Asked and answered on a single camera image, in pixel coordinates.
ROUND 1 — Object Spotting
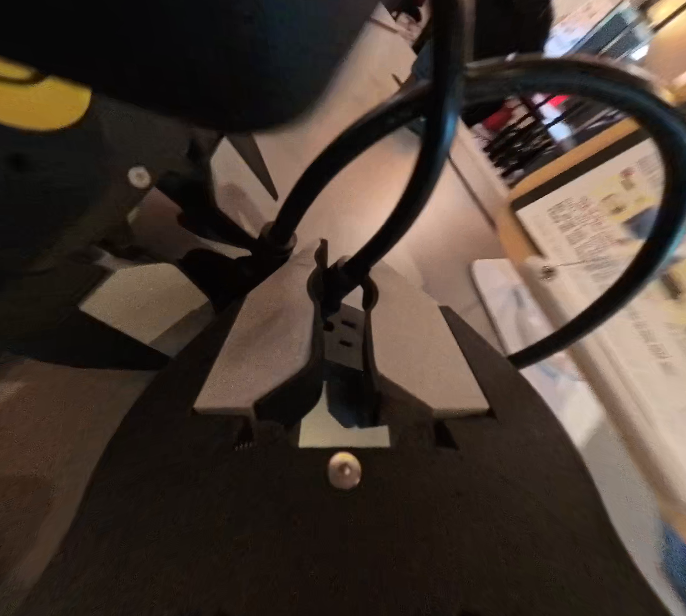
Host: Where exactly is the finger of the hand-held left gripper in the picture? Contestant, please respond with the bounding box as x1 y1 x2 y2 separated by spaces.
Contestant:
79 252 237 348
228 133 280 202

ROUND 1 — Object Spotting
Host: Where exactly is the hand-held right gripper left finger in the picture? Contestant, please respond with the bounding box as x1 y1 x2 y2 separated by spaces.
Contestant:
194 238 330 428

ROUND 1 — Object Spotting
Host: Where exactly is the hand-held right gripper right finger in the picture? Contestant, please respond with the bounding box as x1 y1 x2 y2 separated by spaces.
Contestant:
362 259 490 424

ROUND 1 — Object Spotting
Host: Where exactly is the short black extension cord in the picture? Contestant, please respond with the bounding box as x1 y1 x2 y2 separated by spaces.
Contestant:
320 0 472 309
257 52 686 367

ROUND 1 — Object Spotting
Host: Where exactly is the printed instruction board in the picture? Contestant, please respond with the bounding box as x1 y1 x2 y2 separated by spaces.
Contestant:
496 115 686 376

